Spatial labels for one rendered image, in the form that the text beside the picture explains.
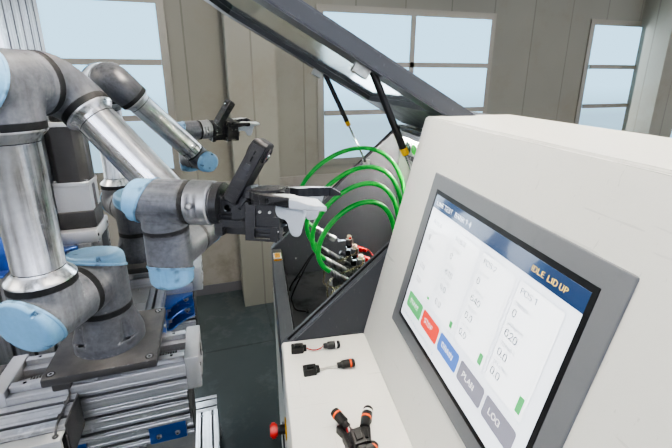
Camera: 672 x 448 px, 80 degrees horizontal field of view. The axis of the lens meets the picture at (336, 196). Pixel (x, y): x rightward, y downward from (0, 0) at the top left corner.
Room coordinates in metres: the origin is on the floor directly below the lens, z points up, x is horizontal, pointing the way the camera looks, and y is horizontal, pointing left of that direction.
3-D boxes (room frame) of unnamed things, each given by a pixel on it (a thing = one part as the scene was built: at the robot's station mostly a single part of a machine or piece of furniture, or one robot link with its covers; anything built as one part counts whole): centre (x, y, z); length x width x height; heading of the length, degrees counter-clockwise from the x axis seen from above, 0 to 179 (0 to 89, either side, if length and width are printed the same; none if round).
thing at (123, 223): (1.30, 0.69, 1.20); 0.13 x 0.12 x 0.14; 43
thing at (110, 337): (0.82, 0.54, 1.09); 0.15 x 0.15 x 0.10
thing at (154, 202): (0.65, 0.30, 1.43); 0.11 x 0.08 x 0.09; 82
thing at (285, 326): (1.23, 0.19, 0.87); 0.62 x 0.04 x 0.16; 11
